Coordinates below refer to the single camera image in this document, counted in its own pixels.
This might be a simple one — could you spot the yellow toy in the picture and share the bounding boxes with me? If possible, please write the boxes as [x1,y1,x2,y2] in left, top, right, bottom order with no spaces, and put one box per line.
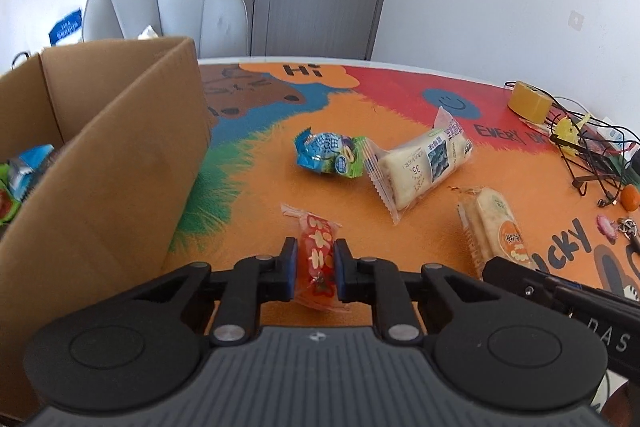
[550,113,596,152]

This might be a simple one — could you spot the orange rice cracker packet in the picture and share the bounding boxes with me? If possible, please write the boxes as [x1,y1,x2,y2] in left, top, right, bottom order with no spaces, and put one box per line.
[456,187,538,280]

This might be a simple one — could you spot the blue plastic bag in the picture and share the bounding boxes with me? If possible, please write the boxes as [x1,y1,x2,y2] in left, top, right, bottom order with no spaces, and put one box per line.
[48,8,83,45]

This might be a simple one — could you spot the metal keys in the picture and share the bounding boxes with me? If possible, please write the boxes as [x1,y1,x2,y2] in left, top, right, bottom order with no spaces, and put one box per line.
[617,218,640,253]

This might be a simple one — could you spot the colourful printed table mat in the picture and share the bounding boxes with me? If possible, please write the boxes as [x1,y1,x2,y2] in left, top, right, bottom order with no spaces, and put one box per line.
[165,59,640,413]

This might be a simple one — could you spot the blue silver snack packet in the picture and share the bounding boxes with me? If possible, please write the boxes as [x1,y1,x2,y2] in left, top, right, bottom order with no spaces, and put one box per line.
[9,145,57,202]

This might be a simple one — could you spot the brown cardboard box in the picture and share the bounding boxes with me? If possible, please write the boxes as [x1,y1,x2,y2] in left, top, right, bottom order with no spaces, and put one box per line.
[0,37,213,423]

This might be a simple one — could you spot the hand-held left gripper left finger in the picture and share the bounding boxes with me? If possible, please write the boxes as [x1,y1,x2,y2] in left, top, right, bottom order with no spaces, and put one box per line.
[132,236,301,348]

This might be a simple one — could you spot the grey chair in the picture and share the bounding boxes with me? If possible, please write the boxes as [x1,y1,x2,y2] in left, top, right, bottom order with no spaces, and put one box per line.
[82,0,251,58]

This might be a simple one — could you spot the white power strip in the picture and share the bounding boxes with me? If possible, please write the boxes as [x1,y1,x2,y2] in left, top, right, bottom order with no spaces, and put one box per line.
[582,117,640,152]

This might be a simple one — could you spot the orange red jelly packet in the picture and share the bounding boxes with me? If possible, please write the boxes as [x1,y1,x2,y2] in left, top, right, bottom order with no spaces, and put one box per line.
[280,203,351,312]

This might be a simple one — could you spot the black wire stand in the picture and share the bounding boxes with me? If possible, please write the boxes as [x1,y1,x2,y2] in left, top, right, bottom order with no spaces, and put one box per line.
[562,142,626,198]

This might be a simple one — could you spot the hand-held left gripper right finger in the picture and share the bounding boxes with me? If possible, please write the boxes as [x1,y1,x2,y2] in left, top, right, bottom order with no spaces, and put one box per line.
[334,238,506,344]

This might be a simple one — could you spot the cream bread packet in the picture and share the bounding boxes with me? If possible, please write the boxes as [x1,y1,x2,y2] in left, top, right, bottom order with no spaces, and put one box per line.
[362,106,474,225]

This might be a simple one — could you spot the yellow tape roll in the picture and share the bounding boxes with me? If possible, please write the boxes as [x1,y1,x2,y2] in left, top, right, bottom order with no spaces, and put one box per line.
[507,80,552,124]

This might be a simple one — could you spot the tangled black cables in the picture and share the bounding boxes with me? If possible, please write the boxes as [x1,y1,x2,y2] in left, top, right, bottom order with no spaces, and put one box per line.
[504,79,640,208]

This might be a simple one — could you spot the pink keychain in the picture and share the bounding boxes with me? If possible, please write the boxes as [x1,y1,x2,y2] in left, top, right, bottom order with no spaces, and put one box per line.
[596,214,618,239]

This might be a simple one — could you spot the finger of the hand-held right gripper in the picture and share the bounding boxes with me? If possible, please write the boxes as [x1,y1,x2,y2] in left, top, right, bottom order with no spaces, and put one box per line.
[481,256,640,379]

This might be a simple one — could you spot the blue green candy packet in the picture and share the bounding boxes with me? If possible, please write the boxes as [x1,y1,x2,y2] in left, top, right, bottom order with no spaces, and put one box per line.
[294,126,368,179]

